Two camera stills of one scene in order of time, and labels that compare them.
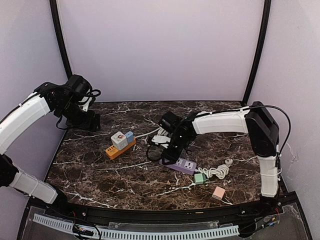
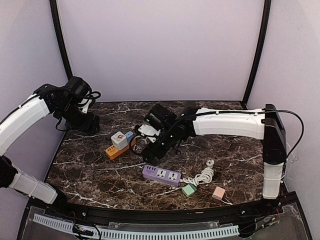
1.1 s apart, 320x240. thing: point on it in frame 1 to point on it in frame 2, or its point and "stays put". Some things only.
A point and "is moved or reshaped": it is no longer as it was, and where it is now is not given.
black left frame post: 57,29 stays put
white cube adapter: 120,140 stays put
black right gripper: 172,157 to 158,153
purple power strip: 182,165 to 161,175
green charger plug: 200,179 is moved or reshaped
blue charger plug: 130,137 stays put
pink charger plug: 218,193 stays put
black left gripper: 86,124 stays put
